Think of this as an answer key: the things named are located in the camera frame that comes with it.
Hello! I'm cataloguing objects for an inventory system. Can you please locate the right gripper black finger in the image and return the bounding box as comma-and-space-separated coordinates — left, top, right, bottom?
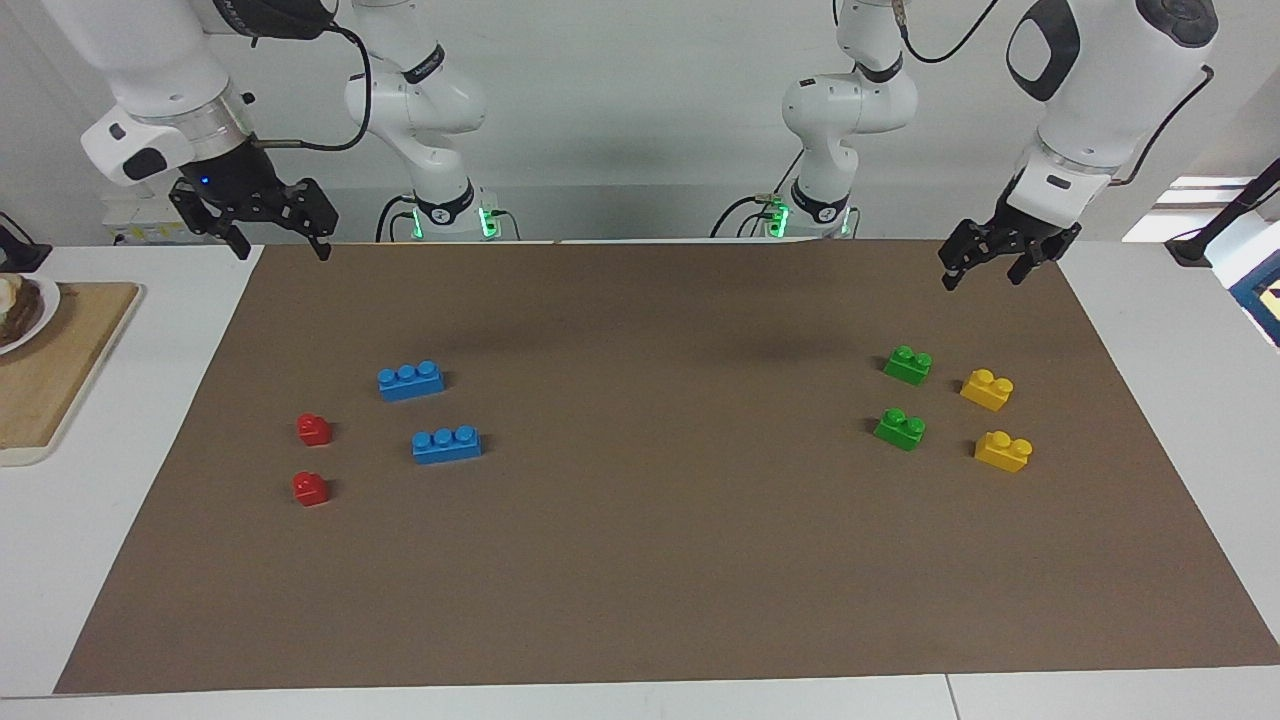
170, 180, 251, 260
275, 178, 338, 263

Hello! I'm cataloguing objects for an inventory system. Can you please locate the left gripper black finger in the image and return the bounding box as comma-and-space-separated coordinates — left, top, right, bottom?
1008, 240, 1066, 286
938, 220, 1001, 293

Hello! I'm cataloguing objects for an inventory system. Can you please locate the green two-stud toy brick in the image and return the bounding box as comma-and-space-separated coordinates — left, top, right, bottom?
873, 408, 927, 452
883, 345, 934, 386

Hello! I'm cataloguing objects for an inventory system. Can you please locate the blue three-stud toy brick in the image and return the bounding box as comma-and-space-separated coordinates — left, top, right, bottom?
412, 426, 483, 466
377, 360, 446, 403

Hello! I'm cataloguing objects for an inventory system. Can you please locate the white power strip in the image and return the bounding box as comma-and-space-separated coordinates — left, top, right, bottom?
102, 195, 196, 246

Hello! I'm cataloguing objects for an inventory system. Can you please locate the yellow two-stud toy brick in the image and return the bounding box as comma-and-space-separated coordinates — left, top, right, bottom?
960, 369, 1015, 412
974, 431, 1034, 473

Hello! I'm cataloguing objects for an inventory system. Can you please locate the white plate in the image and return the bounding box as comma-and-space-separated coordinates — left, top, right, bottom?
0, 272, 61, 356

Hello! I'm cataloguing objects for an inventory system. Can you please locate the black table clamp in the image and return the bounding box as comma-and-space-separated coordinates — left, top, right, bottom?
0, 212, 53, 273

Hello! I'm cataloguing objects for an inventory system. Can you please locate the wooden cutting board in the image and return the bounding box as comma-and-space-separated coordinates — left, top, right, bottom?
0, 282, 144, 468

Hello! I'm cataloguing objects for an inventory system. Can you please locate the brown bread slice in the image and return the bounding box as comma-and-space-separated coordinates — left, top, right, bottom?
0, 277, 43, 346

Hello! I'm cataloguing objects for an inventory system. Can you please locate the blue framed panel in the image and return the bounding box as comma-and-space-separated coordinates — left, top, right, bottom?
1228, 250, 1280, 349

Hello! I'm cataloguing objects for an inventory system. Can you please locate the brown table mat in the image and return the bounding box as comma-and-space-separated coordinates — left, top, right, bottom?
55, 238, 1280, 694

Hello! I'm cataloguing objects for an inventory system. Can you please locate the black right base cable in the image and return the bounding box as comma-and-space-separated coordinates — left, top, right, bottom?
375, 194, 417, 243

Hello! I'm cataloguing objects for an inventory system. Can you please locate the black base cable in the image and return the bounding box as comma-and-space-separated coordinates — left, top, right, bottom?
375, 194, 417, 243
710, 150, 801, 239

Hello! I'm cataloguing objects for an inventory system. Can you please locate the black left base cable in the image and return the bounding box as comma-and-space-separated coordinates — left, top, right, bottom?
710, 150, 801, 239

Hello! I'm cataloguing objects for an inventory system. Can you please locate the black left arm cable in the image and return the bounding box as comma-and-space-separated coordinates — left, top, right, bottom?
895, 0, 1217, 187

